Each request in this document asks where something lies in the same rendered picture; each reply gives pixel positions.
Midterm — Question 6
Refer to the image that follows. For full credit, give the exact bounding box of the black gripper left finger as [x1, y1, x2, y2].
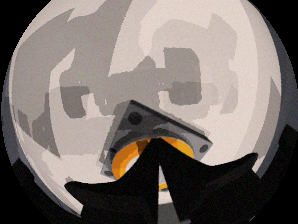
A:
[64, 139, 160, 224]

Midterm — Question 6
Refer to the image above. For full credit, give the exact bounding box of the orange round plate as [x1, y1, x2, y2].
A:
[112, 133, 194, 180]

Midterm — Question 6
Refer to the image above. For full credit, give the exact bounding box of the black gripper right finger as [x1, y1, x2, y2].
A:
[157, 137, 258, 222]

